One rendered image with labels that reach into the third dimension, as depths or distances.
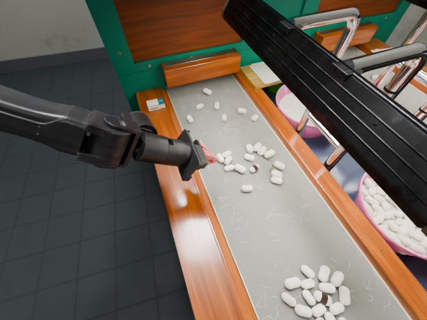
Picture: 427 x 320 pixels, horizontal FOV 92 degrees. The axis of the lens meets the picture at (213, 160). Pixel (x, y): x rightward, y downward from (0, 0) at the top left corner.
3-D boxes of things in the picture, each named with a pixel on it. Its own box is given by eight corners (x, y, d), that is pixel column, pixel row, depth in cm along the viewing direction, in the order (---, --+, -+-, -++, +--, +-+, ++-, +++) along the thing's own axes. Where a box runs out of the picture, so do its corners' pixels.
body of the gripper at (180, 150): (191, 129, 48) (163, 121, 43) (206, 164, 42) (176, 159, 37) (176, 148, 51) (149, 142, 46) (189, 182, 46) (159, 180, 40)
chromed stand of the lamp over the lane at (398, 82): (274, 202, 65) (356, 71, 28) (246, 153, 75) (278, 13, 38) (325, 183, 69) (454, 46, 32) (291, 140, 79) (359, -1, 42)
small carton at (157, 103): (149, 111, 75) (147, 106, 73) (147, 105, 77) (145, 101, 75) (165, 107, 76) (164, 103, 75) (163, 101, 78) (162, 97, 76)
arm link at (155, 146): (131, 166, 37) (143, 140, 35) (122, 145, 41) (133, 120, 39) (164, 170, 42) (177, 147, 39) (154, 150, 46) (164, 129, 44)
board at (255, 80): (255, 89, 82) (255, 87, 81) (239, 69, 90) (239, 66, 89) (323, 72, 89) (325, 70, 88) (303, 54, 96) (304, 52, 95)
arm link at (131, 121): (91, 167, 34) (106, 124, 31) (84, 131, 41) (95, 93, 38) (156, 173, 42) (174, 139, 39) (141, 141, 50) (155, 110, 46)
